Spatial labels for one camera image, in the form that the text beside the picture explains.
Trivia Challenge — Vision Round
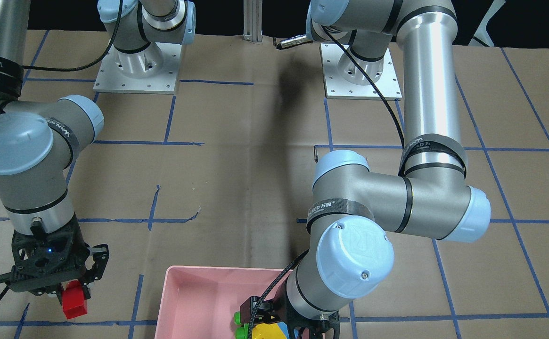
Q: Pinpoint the green toy block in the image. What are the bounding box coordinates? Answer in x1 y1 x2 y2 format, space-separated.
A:
233 311 251 339

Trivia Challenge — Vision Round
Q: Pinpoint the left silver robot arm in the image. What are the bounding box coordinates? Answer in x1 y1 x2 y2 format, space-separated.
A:
235 0 491 339

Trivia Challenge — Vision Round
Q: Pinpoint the yellow toy block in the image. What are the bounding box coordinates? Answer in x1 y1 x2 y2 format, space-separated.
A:
251 322 289 339

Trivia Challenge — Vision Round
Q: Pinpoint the pink plastic box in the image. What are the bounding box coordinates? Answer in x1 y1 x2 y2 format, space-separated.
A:
155 266 281 339

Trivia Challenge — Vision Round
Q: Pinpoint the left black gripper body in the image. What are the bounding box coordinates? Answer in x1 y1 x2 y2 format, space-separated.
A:
240 296 340 339

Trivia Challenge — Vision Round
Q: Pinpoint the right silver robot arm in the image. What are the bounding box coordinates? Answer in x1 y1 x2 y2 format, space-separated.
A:
0 0 197 318

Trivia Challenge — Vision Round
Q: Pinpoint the black braided cable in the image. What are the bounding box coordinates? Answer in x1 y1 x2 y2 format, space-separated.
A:
241 24 407 339

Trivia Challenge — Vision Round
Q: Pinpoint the red toy block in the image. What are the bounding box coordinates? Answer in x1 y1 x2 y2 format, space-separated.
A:
62 280 88 319

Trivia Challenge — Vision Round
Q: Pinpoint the aluminium profile post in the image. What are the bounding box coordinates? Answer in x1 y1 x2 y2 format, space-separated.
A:
242 0 263 44

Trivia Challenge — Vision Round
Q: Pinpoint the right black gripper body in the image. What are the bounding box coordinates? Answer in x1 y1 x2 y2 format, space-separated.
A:
8 215 93 295

